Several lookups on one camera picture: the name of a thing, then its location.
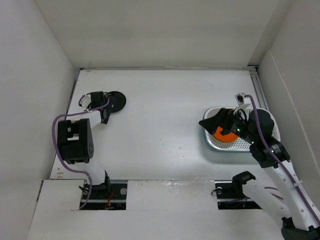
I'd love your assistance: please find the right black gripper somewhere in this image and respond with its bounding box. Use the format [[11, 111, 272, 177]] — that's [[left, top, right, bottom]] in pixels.
[[198, 106, 257, 144]]

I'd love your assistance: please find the black plate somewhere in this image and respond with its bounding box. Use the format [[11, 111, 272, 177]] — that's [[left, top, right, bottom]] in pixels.
[[107, 91, 127, 114]]

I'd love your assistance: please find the orange plate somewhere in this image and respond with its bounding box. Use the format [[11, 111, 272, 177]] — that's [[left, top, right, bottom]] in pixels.
[[212, 127, 238, 143]]

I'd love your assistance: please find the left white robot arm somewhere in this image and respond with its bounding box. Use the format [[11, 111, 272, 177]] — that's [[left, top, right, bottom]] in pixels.
[[51, 91, 115, 199]]

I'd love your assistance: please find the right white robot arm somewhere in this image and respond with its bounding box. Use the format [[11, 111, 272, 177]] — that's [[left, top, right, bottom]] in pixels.
[[199, 107, 320, 240]]

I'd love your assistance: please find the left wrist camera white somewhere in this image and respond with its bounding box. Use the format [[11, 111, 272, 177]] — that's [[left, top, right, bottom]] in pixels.
[[78, 93, 91, 110]]

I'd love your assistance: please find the aluminium rail right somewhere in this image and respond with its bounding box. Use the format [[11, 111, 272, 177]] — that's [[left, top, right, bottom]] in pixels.
[[247, 65, 292, 179]]

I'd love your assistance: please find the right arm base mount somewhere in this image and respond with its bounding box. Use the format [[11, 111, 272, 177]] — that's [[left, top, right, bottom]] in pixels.
[[211, 171, 261, 210]]

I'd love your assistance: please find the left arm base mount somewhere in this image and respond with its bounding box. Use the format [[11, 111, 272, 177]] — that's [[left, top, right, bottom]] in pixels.
[[79, 182, 128, 211]]

